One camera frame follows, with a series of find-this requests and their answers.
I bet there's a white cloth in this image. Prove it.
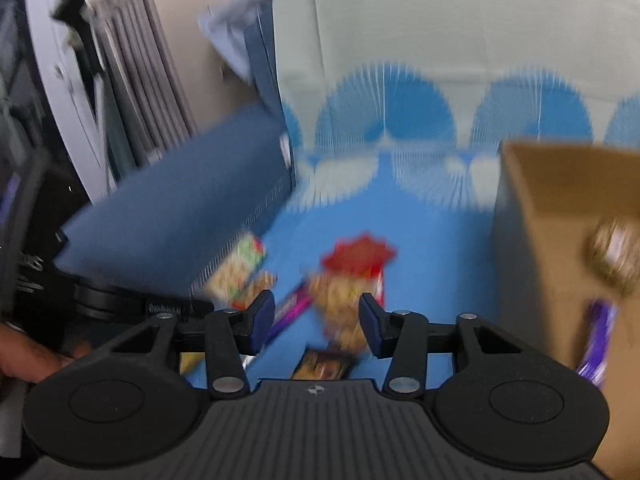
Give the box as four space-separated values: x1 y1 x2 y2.
197 0 261 83

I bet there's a purple snack bar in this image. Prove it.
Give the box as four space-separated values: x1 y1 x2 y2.
265 280 313 346

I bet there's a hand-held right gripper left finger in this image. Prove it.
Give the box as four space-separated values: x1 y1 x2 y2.
102 290 277 398

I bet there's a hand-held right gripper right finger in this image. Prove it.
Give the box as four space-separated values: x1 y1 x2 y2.
360 292 533 397

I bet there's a brown cardboard box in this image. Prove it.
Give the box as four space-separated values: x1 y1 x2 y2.
492 139 640 480

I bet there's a green label puffed snack packet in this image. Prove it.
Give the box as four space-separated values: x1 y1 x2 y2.
202 232 268 306

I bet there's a white window frame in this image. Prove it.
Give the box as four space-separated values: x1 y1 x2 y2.
22 0 117 202

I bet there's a person's left hand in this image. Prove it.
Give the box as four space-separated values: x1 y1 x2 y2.
0 324 87 383

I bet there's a purple snack bag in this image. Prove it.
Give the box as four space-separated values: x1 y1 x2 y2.
575 299 621 386

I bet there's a beige pleated curtain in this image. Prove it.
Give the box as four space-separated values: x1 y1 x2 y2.
87 0 199 171

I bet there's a dark snack packet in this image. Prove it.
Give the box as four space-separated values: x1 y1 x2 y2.
291 347 357 382

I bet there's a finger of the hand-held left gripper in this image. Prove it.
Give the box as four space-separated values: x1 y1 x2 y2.
148 297 215 322

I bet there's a round gold snack packet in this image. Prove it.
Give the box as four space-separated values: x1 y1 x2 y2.
586 216 640 297

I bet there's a red label puffed snack packet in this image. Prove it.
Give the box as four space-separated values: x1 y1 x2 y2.
231 270 278 312

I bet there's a red snack bag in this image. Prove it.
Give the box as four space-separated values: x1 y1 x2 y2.
306 232 398 356

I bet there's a fan print bed sheet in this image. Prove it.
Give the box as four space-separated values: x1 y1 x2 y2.
187 0 640 391

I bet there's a yellow snack packet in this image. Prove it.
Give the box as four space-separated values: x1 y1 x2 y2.
179 352 207 376

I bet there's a black bracket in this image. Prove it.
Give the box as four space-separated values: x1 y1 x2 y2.
51 0 110 83

